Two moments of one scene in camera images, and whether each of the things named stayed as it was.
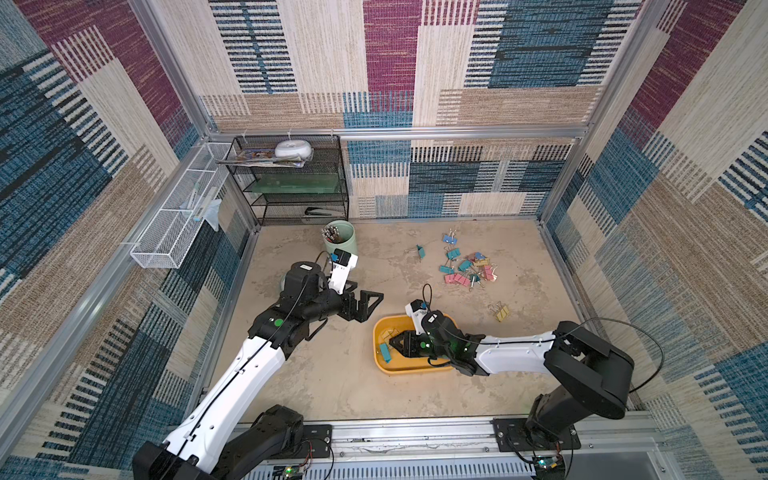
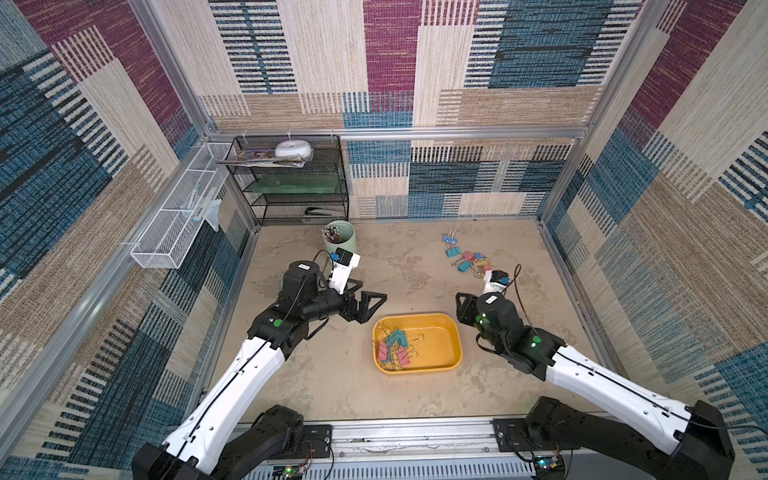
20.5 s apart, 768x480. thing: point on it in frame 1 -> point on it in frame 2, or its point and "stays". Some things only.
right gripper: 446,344 -> 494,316
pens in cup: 331,233 stays
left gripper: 360,310 stays
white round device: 293,150 stays
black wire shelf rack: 294,179 stays
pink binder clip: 456,278 -> 382,351
